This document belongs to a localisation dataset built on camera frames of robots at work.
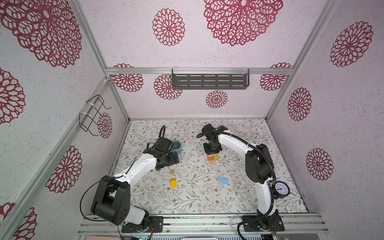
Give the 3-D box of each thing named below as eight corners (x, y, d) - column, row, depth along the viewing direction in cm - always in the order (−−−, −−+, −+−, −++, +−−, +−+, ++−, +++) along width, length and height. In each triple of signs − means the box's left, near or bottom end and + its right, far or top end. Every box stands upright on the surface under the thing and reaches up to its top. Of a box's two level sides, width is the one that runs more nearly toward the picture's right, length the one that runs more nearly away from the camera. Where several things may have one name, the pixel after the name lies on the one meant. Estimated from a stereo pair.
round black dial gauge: (274, 199, 84) (277, 197, 81) (268, 183, 90) (271, 180, 86) (289, 199, 84) (293, 197, 81) (283, 183, 90) (286, 180, 87)
